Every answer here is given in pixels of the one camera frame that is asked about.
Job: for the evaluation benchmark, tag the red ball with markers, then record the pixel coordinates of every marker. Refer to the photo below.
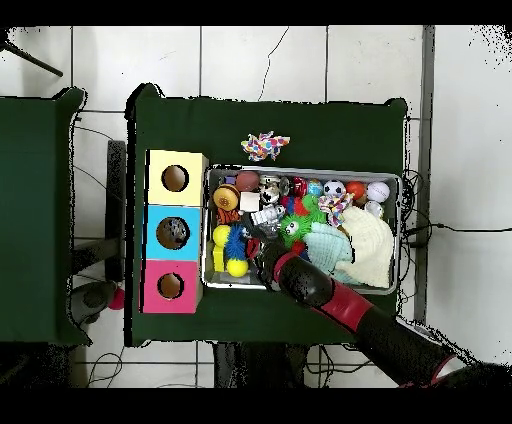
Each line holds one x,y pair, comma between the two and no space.
117,300

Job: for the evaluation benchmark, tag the brown toy football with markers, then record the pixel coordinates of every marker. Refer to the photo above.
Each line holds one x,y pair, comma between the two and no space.
248,181

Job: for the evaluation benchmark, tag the grey rounded object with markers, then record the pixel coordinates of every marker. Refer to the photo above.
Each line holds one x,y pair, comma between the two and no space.
92,298

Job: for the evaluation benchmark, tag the wooden burger toy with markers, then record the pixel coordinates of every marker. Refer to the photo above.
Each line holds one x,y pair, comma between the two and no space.
226,198

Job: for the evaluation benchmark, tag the smooth orange ball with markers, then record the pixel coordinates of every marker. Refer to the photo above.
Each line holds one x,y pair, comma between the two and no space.
355,190

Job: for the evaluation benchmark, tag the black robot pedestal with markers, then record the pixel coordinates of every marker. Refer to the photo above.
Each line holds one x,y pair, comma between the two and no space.
256,364

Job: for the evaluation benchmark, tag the wooden box with three holes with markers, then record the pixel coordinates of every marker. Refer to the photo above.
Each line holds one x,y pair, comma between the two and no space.
188,196

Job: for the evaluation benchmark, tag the dark green table cloth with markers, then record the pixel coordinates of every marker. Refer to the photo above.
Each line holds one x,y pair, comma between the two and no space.
32,180
260,120

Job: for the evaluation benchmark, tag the yellow smiley ball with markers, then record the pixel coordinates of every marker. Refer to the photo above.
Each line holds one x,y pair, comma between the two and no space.
238,268

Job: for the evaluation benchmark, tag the small green spiky ball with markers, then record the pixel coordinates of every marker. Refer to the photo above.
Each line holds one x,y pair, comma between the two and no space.
300,228

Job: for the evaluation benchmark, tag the black and white soccer ball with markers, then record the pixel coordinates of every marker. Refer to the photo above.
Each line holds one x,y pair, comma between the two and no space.
334,188

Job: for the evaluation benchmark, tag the black upright panel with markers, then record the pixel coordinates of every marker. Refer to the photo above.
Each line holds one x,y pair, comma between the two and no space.
116,192

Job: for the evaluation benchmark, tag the small blue spiky ball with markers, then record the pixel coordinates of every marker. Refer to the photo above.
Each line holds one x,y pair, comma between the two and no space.
236,242

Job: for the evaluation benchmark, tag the shallow clear mesh bin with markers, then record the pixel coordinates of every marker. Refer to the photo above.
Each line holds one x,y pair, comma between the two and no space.
352,174

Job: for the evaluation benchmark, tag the white baseball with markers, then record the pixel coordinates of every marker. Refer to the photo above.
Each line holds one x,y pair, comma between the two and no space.
378,192

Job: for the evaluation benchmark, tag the black rod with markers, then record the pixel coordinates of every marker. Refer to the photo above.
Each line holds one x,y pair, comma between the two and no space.
36,62

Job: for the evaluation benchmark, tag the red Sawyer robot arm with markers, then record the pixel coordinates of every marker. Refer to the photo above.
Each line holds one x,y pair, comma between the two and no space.
344,308

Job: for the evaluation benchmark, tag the polka dot cloth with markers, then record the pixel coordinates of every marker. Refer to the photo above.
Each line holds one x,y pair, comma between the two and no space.
264,146
334,206

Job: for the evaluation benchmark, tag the teal knitted cloth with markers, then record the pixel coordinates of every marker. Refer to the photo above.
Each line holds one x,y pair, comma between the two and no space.
328,244

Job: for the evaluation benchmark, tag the cream knitted cloth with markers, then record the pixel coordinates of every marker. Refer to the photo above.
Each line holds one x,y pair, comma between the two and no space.
372,240

